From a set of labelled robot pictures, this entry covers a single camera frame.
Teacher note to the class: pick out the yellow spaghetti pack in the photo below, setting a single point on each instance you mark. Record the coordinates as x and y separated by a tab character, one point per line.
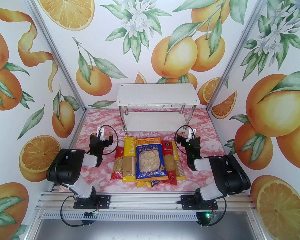
128	164
180	164

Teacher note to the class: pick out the red fusilli pasta bag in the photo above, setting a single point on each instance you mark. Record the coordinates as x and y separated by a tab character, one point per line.
118	164

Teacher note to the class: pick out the red spaghetti pack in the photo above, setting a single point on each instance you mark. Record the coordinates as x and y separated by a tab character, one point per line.
170	178

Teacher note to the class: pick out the blue orecchiette pasta bag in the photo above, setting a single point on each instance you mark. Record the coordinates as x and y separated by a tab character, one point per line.
150	161

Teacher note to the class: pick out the dark blue spaghetti pack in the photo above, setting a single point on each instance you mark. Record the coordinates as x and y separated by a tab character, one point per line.
155	183

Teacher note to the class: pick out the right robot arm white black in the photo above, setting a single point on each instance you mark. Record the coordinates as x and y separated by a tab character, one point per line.
229	173

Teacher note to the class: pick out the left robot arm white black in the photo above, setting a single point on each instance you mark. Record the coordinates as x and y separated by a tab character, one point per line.
65	166

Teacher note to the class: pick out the white two-tier shelf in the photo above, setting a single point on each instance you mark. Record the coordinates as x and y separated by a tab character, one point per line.
157	96

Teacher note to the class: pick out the small circuit board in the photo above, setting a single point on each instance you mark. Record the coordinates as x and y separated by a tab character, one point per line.
91	214
212	215

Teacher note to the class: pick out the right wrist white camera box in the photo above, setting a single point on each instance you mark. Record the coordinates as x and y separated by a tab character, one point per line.
191	134

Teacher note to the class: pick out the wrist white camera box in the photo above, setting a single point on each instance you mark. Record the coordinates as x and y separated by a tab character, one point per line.
191	134
100	134

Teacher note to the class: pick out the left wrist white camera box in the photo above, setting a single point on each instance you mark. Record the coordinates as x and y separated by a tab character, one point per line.
100	134

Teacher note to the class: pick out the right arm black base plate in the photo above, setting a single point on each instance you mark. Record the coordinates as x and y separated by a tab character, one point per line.
187	202

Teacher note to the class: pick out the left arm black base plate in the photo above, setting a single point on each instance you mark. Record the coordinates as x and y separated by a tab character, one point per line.
103	202

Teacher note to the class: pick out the aluminium mounting rail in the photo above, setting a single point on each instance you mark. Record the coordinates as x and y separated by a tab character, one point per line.
145	201

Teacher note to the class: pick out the aluminium frame post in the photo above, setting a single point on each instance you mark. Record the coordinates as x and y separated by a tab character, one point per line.
233	58
59	58

